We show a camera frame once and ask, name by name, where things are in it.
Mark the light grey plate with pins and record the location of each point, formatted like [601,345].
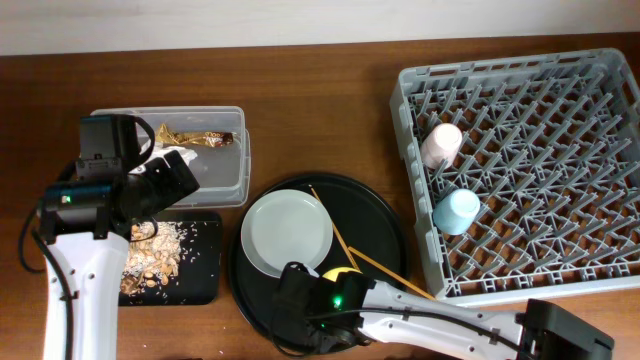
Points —
[284,226]

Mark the wooden chopstick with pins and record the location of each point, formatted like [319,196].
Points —
[338,235]
[392,274]

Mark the clear plastic bin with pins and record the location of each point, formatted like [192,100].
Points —
[223,172]

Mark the rectangular black tray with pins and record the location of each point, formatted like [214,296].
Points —
[197,282]

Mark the blue plastic cup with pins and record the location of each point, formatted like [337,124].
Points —
[454,214]

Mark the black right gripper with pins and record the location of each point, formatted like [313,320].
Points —
[316,334]

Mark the pink plastic cup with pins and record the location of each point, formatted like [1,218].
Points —
[441,145]

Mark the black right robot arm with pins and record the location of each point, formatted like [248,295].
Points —
[543,331]

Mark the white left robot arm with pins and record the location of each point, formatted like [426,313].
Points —
[85,221]

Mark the food scraps and rice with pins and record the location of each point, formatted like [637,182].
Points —
[157,260]

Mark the grey dishwasher rack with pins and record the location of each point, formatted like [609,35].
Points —
[551,148]

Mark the gold snack wrapper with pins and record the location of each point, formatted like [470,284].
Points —
[206,138]

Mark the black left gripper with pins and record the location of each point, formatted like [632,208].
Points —
[173,190]

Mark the round black serving tray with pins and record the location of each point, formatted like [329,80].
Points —
[364,219]

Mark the yellow bowl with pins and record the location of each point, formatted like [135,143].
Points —
[332,275]

